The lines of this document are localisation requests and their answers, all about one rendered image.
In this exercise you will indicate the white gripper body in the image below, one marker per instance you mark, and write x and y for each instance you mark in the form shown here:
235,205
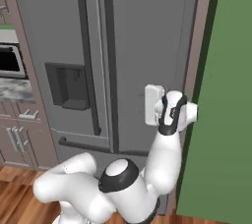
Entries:
151,105

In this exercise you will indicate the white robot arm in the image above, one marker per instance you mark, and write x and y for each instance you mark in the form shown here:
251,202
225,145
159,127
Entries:
131,195

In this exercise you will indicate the plain grey fridge door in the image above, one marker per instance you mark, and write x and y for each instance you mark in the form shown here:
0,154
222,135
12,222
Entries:
147,31

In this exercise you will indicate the grey fridge freezer drawer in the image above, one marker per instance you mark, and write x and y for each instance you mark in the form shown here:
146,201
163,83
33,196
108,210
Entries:
85,142

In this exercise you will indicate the brown fridge surround panel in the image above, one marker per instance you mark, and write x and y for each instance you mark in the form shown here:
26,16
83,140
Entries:
200,21

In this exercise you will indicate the brown cabinet door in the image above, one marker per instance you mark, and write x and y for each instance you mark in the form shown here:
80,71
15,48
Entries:
39,149
5,149

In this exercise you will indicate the grey fridge door with dispenser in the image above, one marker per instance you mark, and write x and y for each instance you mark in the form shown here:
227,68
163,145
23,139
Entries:
55,21

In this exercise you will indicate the dark water dispenser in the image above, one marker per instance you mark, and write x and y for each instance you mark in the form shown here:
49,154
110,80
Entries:
67,85

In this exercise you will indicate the brown cabinet drawer front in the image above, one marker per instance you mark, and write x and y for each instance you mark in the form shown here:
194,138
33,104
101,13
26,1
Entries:
32,106

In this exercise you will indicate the silver microwave oven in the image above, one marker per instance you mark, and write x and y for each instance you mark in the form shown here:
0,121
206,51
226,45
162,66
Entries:
10,61

